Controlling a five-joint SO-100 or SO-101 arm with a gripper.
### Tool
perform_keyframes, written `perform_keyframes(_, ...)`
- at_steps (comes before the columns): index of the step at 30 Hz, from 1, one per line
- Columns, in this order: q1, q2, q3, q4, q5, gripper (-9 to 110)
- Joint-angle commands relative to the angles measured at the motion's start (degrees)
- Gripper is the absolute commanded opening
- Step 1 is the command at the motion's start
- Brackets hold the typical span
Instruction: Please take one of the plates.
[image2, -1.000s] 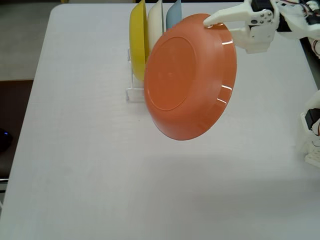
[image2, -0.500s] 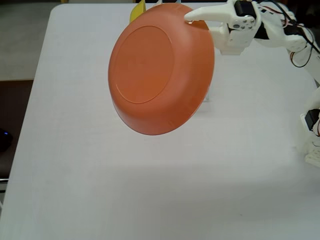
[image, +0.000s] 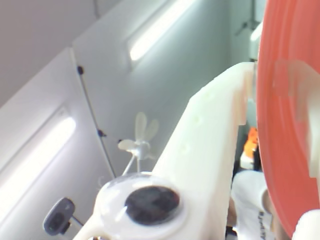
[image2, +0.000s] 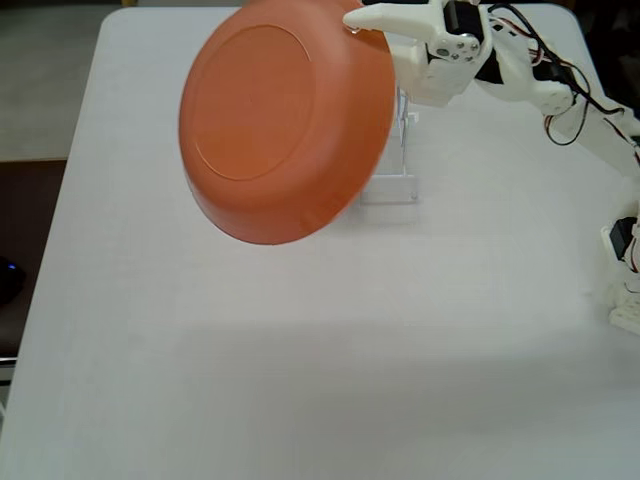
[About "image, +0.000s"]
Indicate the orange box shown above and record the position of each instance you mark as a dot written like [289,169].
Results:
[252,142]

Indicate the grey webcam on stand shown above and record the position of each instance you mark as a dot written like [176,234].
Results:
[58,218]

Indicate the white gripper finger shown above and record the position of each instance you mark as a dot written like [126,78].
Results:
[310,225]
[207,140]

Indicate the person white t-shirt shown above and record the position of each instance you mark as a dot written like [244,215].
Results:
[250,200]

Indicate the white bladed ceiling fan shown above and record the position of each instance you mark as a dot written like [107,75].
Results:
[141,145]

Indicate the long ceiling light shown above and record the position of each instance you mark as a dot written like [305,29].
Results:
[157,30]
[37,160]

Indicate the orange plate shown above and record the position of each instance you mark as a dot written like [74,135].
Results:
[282,130]

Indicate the person bare forearm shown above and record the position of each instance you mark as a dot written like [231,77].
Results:
[271,212]

